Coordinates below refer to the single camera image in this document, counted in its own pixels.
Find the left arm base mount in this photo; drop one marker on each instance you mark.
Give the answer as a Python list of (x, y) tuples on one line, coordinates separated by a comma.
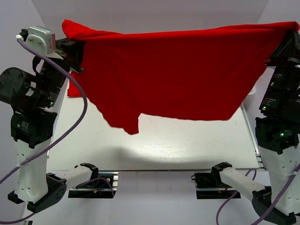
[(98, 189)]

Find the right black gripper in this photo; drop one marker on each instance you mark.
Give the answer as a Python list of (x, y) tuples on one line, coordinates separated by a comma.
[(287, 52)]

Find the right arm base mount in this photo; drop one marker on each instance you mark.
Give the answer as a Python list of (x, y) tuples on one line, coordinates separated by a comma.
[(208, 188)]

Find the red t shirt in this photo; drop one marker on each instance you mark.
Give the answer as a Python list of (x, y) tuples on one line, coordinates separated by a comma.
[(73, 91), (188, 75)]

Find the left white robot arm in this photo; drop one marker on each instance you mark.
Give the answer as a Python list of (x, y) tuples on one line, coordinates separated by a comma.
[(31, 96)]

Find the white plastic basket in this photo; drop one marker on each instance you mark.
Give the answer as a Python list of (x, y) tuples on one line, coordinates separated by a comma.
[(253, 90)]

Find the folded red t shirt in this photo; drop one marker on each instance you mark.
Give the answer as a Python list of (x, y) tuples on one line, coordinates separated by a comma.
[(73, 91)]

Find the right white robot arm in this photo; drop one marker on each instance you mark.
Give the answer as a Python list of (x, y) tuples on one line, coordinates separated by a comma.
[(277, 135)]

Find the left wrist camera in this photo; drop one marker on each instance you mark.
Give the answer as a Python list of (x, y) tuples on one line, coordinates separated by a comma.
[(39, 39)]

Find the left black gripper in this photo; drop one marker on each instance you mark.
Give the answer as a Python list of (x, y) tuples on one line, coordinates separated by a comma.
[(71, 52)]

